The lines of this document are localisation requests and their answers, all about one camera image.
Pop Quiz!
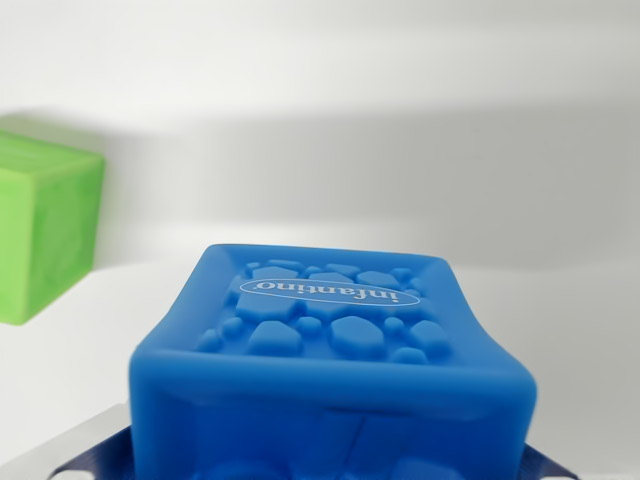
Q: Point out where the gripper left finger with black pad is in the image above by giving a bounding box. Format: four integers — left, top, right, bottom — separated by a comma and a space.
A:
47, 403, 134, 480

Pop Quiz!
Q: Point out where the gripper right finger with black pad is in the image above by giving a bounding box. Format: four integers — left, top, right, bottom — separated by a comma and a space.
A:
522, 433, 577, 480

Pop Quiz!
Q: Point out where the blue soft embossed cube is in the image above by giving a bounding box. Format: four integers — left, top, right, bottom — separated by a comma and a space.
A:
127, 243, 540, 480

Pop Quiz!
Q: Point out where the green soft embossed cube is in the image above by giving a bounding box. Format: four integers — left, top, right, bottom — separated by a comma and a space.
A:
0, 115, 107, 327

